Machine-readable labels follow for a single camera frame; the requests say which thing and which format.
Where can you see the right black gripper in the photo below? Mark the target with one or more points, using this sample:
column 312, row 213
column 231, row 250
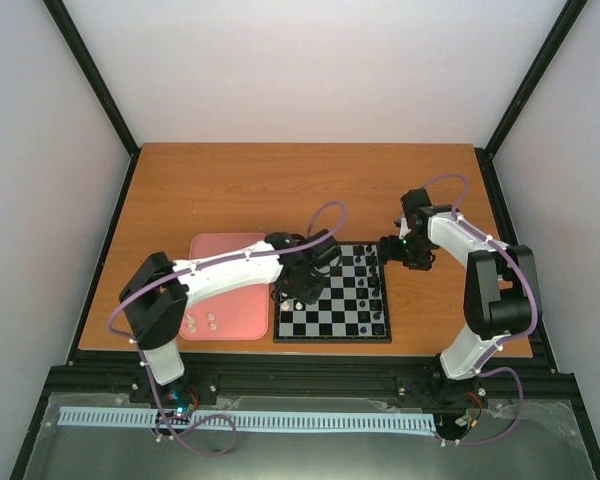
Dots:
column 424, row 262

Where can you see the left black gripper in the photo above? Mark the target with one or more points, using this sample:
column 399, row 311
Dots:
column 309, row 296

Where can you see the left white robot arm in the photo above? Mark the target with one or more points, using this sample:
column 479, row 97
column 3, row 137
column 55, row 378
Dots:
column 156, row 298

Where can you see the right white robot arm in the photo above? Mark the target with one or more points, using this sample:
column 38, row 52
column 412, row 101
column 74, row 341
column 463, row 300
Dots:
column 501, row 293

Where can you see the black king piece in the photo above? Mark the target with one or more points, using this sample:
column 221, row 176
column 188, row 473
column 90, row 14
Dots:
column 374, row 281

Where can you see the black white chessboard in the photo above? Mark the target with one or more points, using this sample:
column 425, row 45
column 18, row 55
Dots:
column 339, row 316

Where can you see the pink plastic tray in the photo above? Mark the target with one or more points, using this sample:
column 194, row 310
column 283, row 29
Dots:
column 241, row 314

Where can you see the black aluminium frame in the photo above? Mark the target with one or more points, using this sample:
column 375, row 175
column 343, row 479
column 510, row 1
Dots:
column 309, row 375

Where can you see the light blue cable duct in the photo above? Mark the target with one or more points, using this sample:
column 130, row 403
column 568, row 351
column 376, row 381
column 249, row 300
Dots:
column 260, row 421

